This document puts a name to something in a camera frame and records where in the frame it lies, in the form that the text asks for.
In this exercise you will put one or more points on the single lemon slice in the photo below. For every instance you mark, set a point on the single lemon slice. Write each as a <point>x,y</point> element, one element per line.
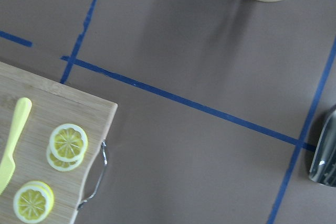
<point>33,202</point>

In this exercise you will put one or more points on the yellow plastic knife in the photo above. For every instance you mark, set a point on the yellow plastic knife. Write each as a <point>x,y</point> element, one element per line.
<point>20,116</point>

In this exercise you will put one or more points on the lemon slice stack near handle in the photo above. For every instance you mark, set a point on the lemon slice stack near handle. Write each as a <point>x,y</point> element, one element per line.
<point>67,146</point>

